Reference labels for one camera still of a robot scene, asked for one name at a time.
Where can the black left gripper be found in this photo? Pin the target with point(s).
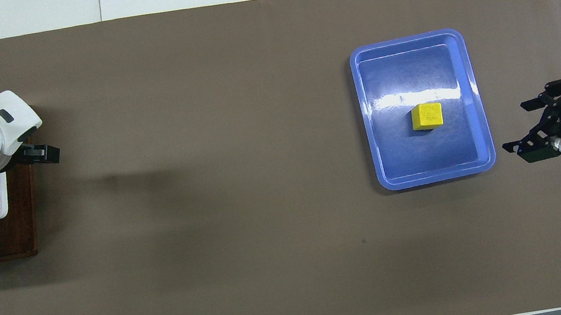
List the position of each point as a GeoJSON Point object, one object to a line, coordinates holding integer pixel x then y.
{"type": "Point", "coordinates": [20, 156]}

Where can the yellow cube block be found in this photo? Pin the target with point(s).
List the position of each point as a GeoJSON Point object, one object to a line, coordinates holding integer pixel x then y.
{"type": "Point", "coordinates": [427, 116]}

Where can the blue plastic tray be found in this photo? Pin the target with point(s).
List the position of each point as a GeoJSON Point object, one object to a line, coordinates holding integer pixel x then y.
{"type": "Point", "coordinates": [402, 153]}

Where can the brown table mat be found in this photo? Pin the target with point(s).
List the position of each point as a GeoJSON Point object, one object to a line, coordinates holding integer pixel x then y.
{"type": "Point", "coordinates": [235, 186]}

